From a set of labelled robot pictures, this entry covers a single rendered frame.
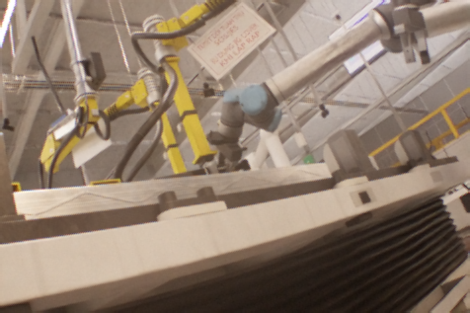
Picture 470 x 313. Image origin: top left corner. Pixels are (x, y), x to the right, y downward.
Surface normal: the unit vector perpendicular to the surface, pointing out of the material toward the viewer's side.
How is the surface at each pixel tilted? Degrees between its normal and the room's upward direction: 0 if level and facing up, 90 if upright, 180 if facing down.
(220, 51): 90
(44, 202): 90
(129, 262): 90
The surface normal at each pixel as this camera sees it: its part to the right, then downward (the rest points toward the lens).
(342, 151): -0.72, 0.04
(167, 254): 0.59, -0.49
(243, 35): -0.23, -0.26
